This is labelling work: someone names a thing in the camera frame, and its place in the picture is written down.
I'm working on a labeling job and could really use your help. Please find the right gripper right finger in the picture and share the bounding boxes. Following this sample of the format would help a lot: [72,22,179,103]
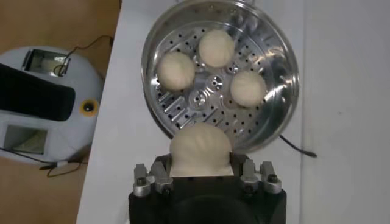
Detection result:
[231,152,283,195]

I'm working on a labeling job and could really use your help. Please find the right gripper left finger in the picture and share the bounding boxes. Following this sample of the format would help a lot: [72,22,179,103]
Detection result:
[133,153,174,198]

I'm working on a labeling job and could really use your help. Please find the white steamed baozi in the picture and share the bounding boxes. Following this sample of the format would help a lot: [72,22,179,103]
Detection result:
[230,70,268,108]
[197,29,236,68]
[157,50,196,92]
[169,121,234,177]

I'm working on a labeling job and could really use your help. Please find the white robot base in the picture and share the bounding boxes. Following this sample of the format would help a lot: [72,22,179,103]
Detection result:
[0,45,104,165]

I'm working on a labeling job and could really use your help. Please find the perforated steel steamer basket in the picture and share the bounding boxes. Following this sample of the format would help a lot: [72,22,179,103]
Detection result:
[140,0,301,153]

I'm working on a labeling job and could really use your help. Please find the black cooker power cord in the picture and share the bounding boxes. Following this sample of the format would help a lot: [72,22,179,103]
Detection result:
[278,133,317,159]

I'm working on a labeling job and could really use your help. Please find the thin black cable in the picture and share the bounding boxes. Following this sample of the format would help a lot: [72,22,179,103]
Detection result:
[53,35,114,77]
[0,145,89,179]

